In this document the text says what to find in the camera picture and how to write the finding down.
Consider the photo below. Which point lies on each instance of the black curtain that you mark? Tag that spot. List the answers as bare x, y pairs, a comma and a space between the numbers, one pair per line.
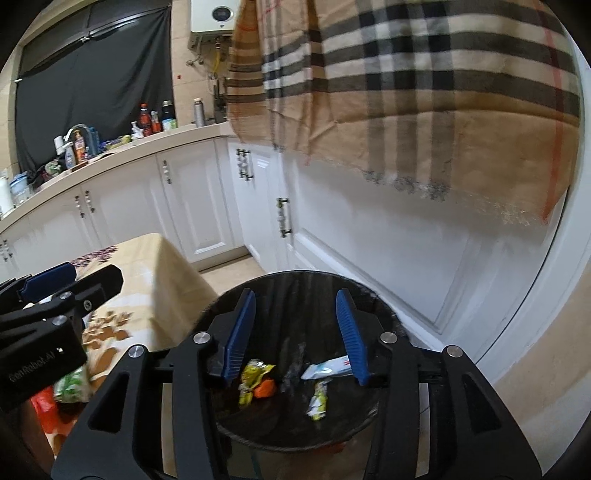
92, 83

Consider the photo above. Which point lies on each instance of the clear container blue lid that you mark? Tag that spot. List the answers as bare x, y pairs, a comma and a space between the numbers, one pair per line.
21, 187

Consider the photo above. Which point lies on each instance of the orange dish soap bottle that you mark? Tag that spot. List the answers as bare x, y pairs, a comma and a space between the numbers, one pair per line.
81, 147

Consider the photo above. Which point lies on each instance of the dark red label bottle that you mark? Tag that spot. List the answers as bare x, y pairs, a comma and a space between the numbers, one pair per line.
145, 120

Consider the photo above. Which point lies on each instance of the white kitchen cabinets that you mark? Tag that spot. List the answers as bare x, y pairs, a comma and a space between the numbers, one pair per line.
194, 198

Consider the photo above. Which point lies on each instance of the blue white spray bottle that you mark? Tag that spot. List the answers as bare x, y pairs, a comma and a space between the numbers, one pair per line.
69, 157

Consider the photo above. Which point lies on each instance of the white jug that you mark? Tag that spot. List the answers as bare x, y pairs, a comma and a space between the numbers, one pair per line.
4, 194

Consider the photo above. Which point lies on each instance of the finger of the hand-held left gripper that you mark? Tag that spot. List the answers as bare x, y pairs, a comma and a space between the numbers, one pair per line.
92, 286
46, 279

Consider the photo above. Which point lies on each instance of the white pump bottle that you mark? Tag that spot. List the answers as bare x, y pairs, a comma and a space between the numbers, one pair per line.
135, 130

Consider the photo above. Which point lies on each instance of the black round trash bin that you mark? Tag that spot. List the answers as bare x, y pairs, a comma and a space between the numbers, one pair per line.
295, 300

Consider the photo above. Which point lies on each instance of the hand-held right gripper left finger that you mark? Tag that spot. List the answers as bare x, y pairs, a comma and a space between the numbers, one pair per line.
240, 332

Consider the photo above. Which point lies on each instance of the dark thermos bottle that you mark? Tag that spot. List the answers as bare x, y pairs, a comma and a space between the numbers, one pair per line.
167, 110

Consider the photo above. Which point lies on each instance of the yellow green dishcloth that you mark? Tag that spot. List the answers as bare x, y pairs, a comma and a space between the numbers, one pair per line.
117, 141

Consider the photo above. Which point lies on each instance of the small red sauce bottle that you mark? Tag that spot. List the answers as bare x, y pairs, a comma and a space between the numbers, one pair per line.
155, 122

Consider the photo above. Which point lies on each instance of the floral tablecloth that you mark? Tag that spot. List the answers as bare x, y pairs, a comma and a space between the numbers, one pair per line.
152, 277

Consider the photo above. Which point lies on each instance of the beige kitchen countertop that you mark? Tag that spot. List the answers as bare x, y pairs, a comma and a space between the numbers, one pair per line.
138, 147

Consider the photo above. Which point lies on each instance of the red snack packet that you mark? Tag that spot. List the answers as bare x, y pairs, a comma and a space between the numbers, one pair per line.
44, 406

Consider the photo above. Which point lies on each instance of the beige plaid cloth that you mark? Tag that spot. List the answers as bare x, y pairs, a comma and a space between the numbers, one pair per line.
415, 92

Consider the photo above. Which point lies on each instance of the white printed toothpaste tube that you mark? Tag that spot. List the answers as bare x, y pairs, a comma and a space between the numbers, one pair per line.
328, 368

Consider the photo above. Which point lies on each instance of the yellow green wrapper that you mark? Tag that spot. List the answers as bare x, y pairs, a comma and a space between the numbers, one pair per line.
318, 400

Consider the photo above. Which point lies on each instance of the white faucet filter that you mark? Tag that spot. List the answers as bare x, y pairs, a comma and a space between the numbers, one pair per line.
58, 143

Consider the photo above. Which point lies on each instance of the orange crumpled wrapper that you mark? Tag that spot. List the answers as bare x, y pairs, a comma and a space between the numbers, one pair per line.
264, 389

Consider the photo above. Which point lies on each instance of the chrome kitchen faucet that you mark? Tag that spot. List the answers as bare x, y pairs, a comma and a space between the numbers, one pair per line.
79, 126

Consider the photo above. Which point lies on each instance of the silver thermos flask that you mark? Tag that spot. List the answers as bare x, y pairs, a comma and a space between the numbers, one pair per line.
199, 113

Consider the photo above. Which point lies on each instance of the white green tub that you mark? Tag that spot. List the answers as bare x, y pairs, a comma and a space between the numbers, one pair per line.
169, 124

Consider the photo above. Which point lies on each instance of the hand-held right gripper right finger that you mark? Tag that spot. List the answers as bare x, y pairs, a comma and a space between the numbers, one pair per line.
351, 337

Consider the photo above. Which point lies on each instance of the green snack packet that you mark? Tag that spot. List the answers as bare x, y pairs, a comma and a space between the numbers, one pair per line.
69, 385

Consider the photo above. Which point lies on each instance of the white wall water heater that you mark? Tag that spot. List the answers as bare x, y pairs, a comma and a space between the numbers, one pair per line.
214, 16

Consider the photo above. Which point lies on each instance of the yellow crumpled wrapper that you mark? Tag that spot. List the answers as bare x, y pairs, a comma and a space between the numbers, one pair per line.
254, 371

